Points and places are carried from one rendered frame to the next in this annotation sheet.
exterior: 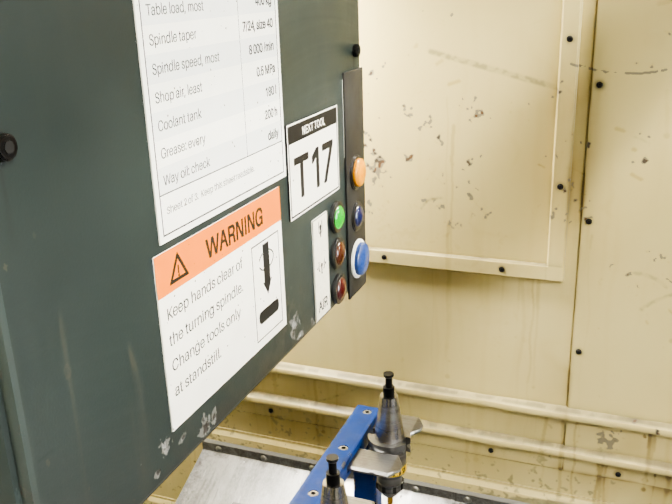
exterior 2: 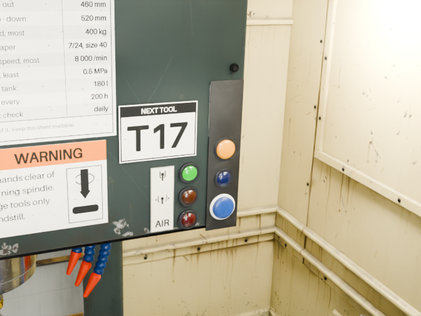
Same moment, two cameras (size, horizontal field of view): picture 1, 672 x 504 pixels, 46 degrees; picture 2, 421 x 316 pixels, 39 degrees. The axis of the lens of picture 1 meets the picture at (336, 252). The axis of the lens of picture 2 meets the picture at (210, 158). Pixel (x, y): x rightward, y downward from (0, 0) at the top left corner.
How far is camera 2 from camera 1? 0.53 m
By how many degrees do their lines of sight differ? 41
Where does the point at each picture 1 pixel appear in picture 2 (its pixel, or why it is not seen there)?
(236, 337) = (43, 213)
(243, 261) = (56, 173)
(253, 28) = (81, 47)
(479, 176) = not seen: outside the picture
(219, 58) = (39, 61)
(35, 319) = not seen: outside the picture
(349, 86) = (219, 90)
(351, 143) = (218, 128)
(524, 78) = not seen: outside the picture
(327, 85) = (185, 86)
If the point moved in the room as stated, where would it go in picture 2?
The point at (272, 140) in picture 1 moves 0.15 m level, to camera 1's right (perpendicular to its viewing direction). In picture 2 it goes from (99, 112) to (190, 143)
